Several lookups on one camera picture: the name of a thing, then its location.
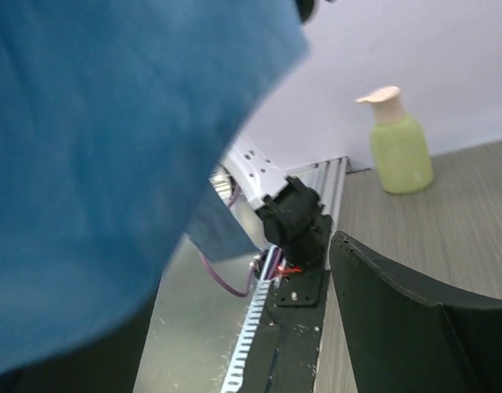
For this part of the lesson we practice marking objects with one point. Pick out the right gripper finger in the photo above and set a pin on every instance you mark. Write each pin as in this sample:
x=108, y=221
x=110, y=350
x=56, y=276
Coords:
x=408, y=332

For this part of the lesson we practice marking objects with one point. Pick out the light blue folding umbrella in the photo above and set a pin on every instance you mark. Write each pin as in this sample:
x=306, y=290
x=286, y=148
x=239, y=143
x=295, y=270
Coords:
x=112, y=116

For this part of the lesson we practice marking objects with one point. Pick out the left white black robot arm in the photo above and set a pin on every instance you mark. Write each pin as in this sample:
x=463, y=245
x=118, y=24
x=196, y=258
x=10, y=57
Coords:
x=290, y=211

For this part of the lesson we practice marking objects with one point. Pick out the green bottle beige cap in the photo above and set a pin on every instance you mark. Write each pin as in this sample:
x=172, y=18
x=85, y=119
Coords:
x=398, y=144

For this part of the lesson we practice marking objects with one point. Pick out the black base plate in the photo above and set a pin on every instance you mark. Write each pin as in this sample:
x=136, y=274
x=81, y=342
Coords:
x=299, y=308

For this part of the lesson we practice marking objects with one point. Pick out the aluminium front rail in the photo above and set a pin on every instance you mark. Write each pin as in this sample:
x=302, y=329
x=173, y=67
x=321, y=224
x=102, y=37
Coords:
x=234, y=376

